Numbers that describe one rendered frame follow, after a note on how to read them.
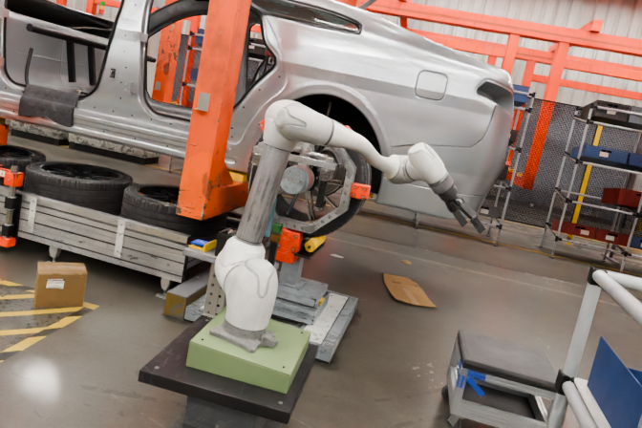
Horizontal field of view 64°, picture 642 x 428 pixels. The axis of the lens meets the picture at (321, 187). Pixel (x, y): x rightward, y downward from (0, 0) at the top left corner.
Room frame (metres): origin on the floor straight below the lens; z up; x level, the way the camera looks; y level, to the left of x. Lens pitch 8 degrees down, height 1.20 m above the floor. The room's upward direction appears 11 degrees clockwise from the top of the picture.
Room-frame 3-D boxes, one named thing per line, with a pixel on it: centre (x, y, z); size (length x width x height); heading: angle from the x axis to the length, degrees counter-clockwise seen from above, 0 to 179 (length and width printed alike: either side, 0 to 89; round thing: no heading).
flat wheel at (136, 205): (3.26, 0.90, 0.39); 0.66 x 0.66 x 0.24
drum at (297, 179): (2.59, 0.12, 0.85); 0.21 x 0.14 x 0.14; 168
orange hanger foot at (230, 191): (3.09, 0.57, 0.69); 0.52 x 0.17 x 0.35; 168
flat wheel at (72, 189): (3.41, 1.61, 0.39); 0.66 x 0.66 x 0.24
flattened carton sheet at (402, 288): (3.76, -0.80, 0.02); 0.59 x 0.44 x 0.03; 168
